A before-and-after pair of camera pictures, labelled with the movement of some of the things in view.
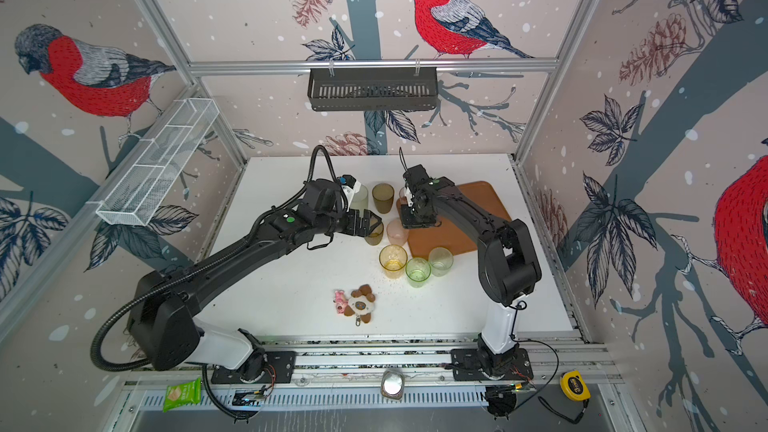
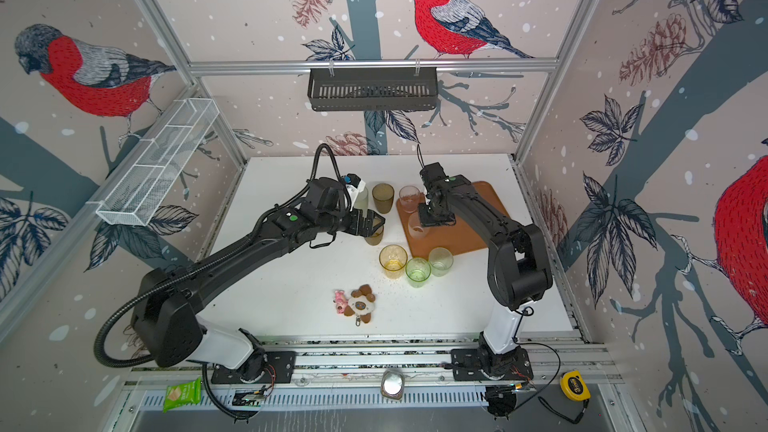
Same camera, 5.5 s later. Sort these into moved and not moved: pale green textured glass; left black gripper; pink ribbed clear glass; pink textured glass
Moved: pink textured glass
Not moved: pink ribbed clear glass; left black gripper; pale green textured glass
